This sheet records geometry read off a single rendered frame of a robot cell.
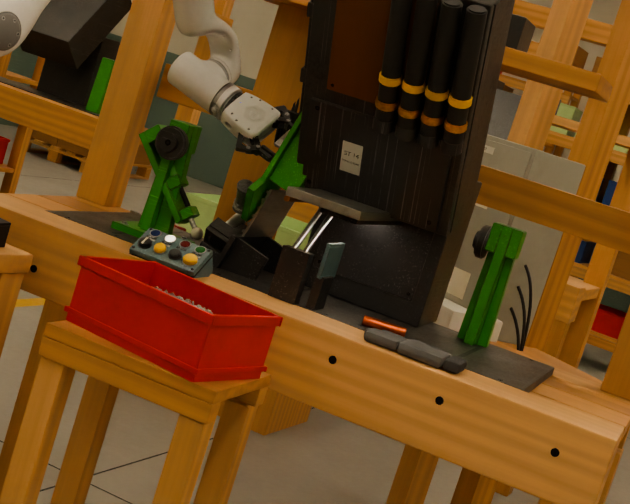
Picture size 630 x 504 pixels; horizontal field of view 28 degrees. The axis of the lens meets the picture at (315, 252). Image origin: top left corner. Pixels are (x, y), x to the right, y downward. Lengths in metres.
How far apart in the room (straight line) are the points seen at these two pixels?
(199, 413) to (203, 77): 0.94
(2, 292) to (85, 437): 0.32
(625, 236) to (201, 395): 1.22
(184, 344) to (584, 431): 0.73
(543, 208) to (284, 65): 0.71
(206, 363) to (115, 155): 1.21
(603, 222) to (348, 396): 0.87
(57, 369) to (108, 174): 1.09
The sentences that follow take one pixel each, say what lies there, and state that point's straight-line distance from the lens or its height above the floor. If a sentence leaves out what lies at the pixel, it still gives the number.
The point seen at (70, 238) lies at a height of 0.89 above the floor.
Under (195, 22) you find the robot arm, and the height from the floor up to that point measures 1.38.
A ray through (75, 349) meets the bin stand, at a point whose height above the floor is 0.77.
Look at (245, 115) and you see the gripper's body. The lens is 2.77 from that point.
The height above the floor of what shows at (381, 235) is 1.07.
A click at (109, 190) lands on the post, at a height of 0.92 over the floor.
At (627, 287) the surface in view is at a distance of 9.40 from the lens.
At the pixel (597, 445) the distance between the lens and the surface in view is 2.30.
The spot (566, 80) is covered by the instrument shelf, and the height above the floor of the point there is 1.51.
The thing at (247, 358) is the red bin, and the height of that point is 0.84.
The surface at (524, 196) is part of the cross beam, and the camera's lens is 2.99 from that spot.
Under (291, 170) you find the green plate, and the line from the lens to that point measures 2.66.
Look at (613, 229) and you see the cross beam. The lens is 2.96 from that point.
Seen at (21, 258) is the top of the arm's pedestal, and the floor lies 0.84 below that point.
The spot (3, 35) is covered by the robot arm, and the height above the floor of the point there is 1.25.
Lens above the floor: 1.32
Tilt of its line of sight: 7 degrees down
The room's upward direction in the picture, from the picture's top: 18 degrees clockwise
